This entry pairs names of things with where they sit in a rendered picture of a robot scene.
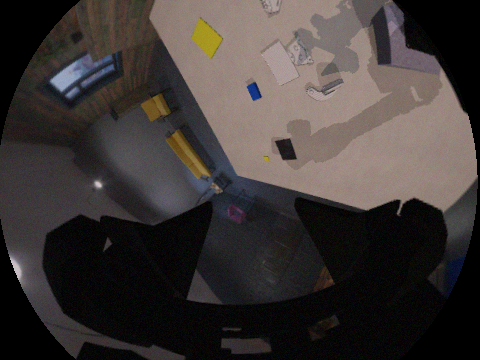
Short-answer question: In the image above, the blue rectangular block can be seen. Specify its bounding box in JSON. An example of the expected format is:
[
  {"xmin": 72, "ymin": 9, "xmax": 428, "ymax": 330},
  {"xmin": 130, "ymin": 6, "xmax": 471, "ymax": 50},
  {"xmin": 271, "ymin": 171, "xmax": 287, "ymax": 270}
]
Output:
[{"xmin": 247, "ymin": 83, "xmax": 261, "ymax": 101}]

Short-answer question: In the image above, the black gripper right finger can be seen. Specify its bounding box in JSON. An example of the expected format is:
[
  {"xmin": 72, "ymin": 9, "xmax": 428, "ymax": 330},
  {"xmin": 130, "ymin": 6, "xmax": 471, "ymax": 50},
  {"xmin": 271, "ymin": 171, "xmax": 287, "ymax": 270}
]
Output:
[{"xmin": 295, "ymin": 197, "xmax": 401, "ymax": 284}]

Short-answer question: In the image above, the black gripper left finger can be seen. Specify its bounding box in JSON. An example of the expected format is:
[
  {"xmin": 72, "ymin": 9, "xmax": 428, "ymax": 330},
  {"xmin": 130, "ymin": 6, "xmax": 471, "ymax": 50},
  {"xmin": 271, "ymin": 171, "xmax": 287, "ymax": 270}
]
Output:
[{"xmin": 99, "ymin": 201, "xmax": 213, "ymax": 300}]

